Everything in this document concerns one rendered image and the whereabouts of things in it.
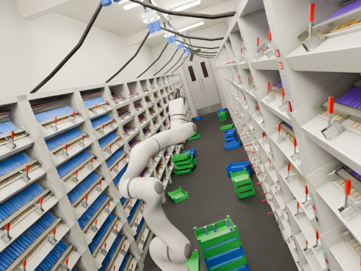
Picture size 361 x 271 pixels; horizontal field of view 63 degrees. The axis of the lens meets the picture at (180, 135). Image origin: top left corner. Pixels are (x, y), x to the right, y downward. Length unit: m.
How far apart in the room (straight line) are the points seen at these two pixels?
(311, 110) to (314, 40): 0.26
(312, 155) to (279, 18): 0.40
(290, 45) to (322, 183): 0.41
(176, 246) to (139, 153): 0.49
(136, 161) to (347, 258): 0.87
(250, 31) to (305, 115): 0.77
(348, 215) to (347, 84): 0.35
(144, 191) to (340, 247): 0.77
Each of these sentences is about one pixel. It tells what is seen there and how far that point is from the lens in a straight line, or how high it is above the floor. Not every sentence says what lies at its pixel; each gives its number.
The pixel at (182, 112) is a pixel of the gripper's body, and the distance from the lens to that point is 1.68.
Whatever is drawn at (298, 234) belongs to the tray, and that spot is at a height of 0.52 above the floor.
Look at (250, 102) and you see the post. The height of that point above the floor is 1.21.
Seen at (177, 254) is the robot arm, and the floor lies 0.75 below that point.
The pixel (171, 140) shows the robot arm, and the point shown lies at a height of 1.25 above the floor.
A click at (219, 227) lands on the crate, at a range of 2.48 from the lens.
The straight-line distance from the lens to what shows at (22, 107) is 1.91.
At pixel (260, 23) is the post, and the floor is 1.68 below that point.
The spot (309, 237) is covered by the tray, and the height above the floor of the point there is 0.72.
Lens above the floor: 1.55
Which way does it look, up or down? 11 degrees down
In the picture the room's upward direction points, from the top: 17 degrees counter-clockwise
